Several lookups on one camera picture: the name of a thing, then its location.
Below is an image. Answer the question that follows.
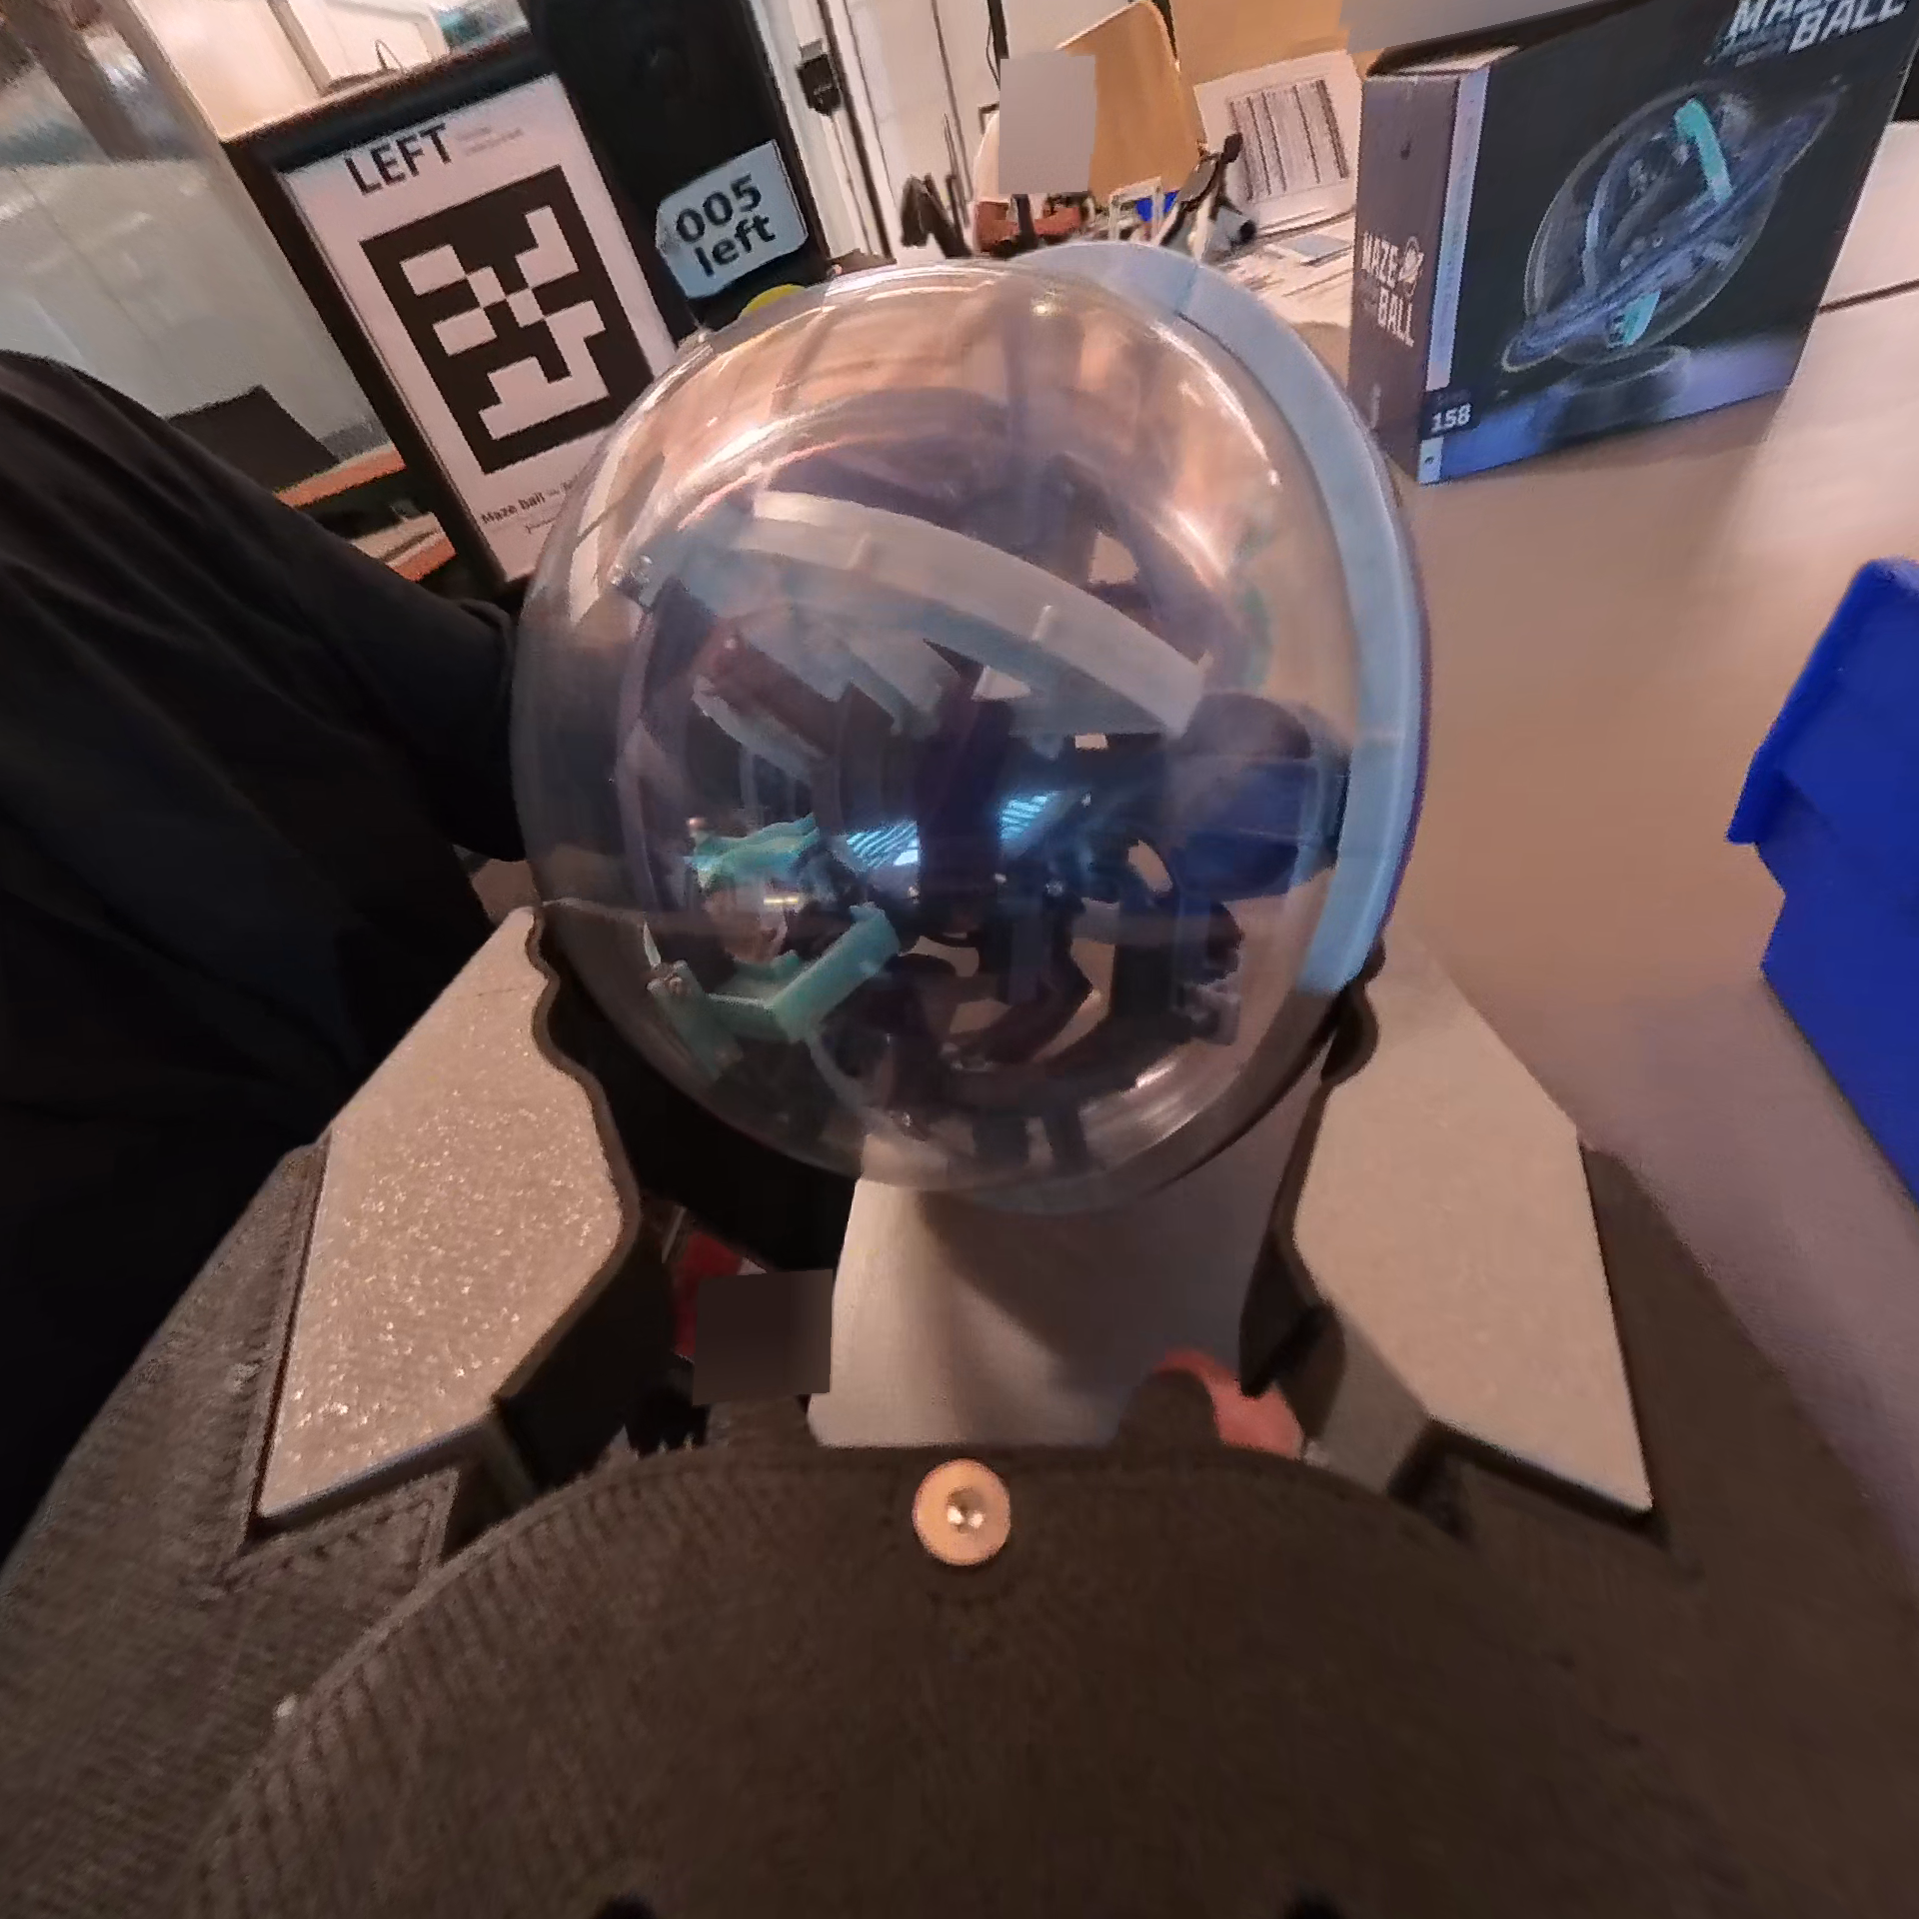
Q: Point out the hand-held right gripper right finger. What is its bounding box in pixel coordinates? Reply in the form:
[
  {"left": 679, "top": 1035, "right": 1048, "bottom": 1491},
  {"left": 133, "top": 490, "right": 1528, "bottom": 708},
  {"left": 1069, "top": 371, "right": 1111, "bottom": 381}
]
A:
[{"left": 1240, "top": 933, "right": 1654, "bottom": 1509}]

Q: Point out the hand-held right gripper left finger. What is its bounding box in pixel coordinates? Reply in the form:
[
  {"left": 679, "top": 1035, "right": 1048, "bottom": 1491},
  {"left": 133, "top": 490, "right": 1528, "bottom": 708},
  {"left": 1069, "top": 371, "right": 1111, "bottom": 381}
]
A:
[{"left": 250, "top": 903, "right": 664, "bottom": 1524}]

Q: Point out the clear plastic maze ball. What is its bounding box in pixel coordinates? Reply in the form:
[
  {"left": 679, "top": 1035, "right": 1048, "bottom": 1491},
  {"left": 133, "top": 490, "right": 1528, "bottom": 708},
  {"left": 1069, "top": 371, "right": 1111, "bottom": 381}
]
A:
[{"left": 509, "top": 241, "right": 1430, "bottom": 1214}]

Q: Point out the person's left forearm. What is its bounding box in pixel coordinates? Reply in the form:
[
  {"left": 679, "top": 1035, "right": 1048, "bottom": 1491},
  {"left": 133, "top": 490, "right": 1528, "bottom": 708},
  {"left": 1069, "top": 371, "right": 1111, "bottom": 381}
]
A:
[{"left": 0, "top": 348, "right": 527, "bottom": 1144}]

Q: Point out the person's right hand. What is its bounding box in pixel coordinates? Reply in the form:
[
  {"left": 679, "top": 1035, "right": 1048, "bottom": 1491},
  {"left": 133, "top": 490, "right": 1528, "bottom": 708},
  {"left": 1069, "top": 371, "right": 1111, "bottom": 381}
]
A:
[{"left": 1145, "top": 1350, "right": 1309, "bottom": 1455}]

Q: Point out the framed marker sign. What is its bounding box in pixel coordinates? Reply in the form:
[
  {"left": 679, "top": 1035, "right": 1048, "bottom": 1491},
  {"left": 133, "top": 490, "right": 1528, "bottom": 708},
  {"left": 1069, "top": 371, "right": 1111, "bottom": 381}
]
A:
[{"left": 223, "top": 35, "right": 706, "bottom": 591}]

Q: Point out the blue plastic bin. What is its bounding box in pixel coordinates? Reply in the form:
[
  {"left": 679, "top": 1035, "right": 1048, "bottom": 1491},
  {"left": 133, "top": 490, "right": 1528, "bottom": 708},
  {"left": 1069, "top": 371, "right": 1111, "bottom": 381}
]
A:
[{"left": 1728, "top": 559, "right": 1919, "bottom": 1203}]

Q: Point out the dark cardboard toy box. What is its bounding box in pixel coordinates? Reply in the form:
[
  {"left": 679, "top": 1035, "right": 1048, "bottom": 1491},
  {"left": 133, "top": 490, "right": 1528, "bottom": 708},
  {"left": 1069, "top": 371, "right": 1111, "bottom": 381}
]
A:
[{"left": 1346, "top": 0, "right": 1919, "bottom": 484}]

